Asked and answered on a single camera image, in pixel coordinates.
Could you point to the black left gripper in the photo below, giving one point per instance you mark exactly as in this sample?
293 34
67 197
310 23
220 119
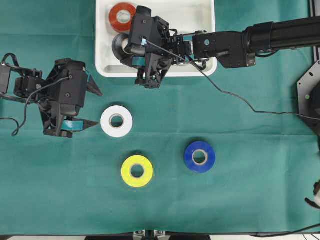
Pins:
31 88

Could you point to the white object at edge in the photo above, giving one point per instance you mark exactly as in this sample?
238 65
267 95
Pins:
316 193

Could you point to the green table cloth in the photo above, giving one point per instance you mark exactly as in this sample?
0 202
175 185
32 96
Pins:
267 159

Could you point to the aluminium frame post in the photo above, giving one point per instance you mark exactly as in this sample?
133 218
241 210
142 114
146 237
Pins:
314 8

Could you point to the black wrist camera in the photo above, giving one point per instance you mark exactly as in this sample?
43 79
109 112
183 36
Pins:
143 26
69 93

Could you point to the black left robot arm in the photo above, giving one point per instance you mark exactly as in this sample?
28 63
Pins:
8 77

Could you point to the black tape roll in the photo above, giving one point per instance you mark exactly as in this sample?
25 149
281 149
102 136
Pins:
119 44

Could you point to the metal bracket at table edge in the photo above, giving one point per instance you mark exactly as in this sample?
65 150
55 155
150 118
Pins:
149 235

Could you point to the yellow tape roll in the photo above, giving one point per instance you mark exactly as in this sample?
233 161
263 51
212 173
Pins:
126 171

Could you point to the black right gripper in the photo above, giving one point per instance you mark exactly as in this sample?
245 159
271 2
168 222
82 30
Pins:
166 49

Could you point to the red tape roll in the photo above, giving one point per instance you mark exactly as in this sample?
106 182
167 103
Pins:
121 15

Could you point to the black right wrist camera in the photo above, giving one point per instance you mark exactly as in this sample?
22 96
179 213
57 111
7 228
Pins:
143 26

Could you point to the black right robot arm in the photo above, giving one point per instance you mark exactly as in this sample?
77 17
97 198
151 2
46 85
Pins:
235 49

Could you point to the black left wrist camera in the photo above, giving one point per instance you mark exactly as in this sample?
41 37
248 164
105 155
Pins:
69 93

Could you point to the white tape roll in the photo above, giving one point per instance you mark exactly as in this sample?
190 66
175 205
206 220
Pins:
116 111

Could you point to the blue tape roll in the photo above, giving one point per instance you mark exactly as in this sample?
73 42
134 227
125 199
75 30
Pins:
209 154

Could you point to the white plastic case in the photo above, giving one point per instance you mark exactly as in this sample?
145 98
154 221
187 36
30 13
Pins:
186 16

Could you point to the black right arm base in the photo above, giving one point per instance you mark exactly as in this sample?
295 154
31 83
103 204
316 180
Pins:
308 96

